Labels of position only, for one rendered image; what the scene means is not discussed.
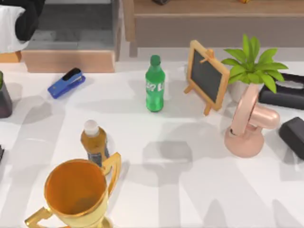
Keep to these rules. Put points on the black rounded box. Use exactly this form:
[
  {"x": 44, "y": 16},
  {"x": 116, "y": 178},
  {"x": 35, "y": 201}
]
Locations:
[{"x": 294, "y": 135}]

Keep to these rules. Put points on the pale wooden drawer front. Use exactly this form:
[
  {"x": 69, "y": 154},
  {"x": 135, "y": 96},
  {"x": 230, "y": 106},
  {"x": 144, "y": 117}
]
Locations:
[{"x": 69, "y": 60}]

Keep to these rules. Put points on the gold trophy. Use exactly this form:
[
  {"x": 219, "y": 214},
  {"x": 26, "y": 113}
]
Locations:
[{"x": 76, "y": 190}]

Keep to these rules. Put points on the green plant in white pot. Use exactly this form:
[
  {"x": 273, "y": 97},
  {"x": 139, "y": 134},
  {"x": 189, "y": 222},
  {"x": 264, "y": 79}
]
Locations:
[{"x": 249, "y": 69}]

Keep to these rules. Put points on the dark plant pot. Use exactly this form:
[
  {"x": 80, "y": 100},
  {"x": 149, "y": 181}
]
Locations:
[{"x": 4, "y": 99}]

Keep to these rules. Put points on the wooden framed blackboard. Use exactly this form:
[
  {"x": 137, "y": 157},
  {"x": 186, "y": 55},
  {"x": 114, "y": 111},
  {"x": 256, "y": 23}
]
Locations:
[{"x": 206, "y": 76}]

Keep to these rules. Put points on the blue stapler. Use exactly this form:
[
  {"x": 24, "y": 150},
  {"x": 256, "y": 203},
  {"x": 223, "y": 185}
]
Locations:
[{"x": 65, "y": 85}]

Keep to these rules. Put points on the green bottle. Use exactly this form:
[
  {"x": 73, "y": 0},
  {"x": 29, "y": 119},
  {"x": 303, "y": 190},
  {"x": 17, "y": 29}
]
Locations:
[{"x": 154, "y": 92}]

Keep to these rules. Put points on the wooden cupboard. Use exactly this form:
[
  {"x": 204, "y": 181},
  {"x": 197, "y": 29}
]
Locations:
[{"x": 213, "y": 26}]

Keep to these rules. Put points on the grey pierced drawer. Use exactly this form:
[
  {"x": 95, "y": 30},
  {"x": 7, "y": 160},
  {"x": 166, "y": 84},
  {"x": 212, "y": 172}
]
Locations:
[{"x": 76, "y": 26}]

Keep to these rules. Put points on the amber bottle with white cap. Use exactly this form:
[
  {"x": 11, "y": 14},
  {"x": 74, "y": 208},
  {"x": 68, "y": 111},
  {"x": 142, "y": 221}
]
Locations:
[{"x": 95, "y": 142}]

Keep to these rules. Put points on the orange object on shelf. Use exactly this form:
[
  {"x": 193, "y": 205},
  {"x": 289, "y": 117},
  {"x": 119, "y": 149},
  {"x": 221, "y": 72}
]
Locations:
[{"x": 244, "y": 1}]

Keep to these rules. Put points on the pink desk fan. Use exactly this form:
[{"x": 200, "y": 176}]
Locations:
[{"x": 244, "y": 140}]

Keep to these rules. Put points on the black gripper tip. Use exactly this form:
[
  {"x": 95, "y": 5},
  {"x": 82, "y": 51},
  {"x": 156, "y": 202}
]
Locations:
[{"x": 1, "y": 154}]

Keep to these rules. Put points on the black object on shelf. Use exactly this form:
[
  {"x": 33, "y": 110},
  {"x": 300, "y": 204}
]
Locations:
[{"x": 160, "y": 2}]

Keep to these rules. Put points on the black tissue box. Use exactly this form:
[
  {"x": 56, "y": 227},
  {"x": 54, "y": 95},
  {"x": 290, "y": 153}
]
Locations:
[{"x": 282, "y": 97}]

